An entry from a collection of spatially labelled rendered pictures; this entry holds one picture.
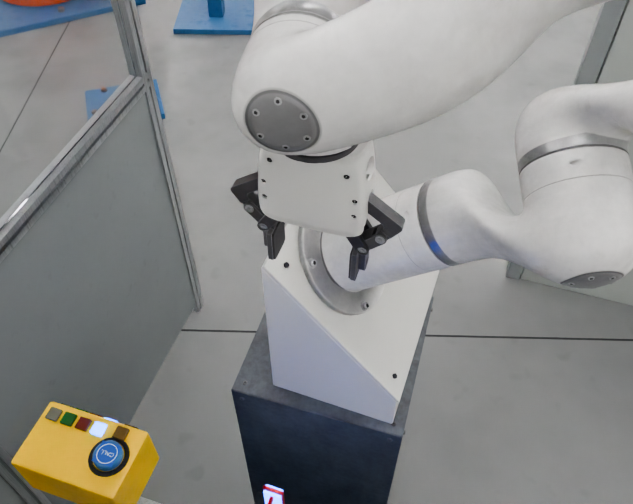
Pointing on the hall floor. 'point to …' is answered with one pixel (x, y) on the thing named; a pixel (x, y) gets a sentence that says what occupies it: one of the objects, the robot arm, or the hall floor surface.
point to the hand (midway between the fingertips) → (315, 251)
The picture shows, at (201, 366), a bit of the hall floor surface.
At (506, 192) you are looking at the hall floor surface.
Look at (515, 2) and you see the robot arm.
